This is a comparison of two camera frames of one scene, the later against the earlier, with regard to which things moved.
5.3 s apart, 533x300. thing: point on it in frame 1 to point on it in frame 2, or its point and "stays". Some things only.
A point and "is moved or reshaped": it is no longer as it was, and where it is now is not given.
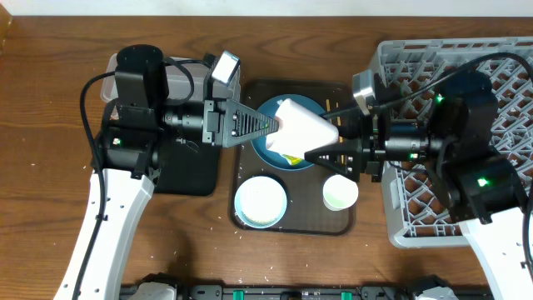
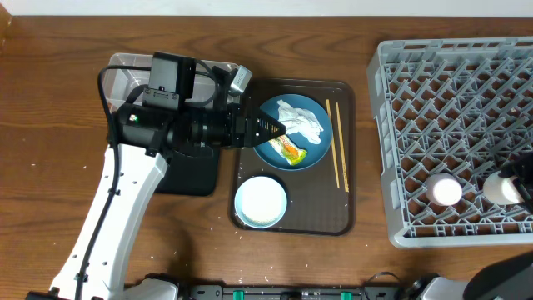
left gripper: [220, 122] stays
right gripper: [371, 149] to [524, 166]
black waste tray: [188, 167] stays
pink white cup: [301, 129] to [444, 189]
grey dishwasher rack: [416, 211] stays
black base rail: [434, 288] stays
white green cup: [340, 192] is moved or reshaped
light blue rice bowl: [260, 202] stays
